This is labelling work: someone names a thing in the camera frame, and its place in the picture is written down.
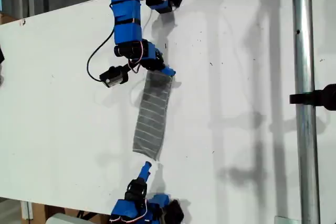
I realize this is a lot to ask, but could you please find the black camera box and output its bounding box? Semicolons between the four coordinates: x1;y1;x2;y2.
99;66;129;89

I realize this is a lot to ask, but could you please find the black camera stalk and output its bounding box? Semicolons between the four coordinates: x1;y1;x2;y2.
119;63;133;77

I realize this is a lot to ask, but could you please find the brown cardboard box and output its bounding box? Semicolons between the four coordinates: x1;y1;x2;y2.
0;11;20;25
31;202;111;224

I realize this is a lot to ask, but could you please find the steel post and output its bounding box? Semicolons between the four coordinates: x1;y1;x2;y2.
290;0;321;224

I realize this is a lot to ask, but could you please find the grey striped towel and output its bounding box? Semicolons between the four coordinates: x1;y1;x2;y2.
132;69;175;162

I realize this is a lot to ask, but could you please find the white box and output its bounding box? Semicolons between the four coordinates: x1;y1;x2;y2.
46;212;87;224

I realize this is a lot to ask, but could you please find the black clamp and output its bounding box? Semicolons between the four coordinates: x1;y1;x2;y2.
289;83;336;111

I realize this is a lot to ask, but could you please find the white table leg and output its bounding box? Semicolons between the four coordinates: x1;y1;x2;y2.
20;200;34;221

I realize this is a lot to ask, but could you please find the black camera cable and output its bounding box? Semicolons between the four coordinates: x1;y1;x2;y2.
87;30;116;81

